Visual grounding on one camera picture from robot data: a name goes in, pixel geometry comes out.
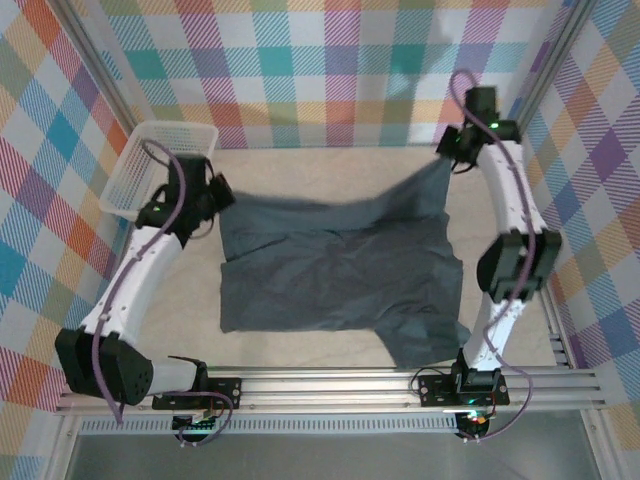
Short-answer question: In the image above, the grey-blue t-shirt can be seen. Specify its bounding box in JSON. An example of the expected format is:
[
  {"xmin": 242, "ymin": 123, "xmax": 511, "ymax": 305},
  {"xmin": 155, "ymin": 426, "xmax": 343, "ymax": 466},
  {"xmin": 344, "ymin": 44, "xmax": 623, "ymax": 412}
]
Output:
[{"xmin": 218, "ymin": 159, "xmax": 471, "ymax": 370}]

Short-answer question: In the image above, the white plastic mesh basket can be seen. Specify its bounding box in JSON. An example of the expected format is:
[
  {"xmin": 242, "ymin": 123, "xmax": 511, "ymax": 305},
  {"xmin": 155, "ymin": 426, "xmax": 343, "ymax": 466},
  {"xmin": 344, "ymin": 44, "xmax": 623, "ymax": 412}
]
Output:
[{"xmin": 98, "ymin": 121, "xmax": 220, "ymax": 221}]

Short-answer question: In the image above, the aluminium frame post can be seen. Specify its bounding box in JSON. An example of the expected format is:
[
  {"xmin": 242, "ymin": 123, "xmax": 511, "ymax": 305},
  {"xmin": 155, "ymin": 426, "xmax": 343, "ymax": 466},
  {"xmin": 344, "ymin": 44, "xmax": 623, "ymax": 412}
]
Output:
[
  {"xmin": 497, "ymin": 0, "xmax": 601, "ymax": 156},
  {"xmin": 49, "ymin": 0, "xmax": 141, "ymax": 139}
]

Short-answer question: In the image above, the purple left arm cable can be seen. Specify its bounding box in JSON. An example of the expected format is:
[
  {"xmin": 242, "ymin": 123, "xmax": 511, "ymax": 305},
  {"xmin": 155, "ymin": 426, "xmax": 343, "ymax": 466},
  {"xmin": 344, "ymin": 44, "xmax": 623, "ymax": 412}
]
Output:
[{"xmin": 92, "ymin": 139, "xmax": 234, "ymax": 447}]

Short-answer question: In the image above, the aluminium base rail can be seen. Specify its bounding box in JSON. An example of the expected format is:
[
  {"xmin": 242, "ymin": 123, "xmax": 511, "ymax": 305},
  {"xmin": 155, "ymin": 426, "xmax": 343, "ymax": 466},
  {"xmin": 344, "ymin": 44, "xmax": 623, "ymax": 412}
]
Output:
[{"xmin": 53, "ymin": 364, "xmax": 609, "ymax": 416}]

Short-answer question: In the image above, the grey slotted cable duct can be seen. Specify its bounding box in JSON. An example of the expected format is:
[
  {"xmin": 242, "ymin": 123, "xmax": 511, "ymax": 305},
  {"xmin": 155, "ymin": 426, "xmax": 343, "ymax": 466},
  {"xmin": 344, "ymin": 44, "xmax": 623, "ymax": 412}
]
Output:
[{"xmin": 79, "ymin": 417, "xmax": 461, "ymax": 436}]

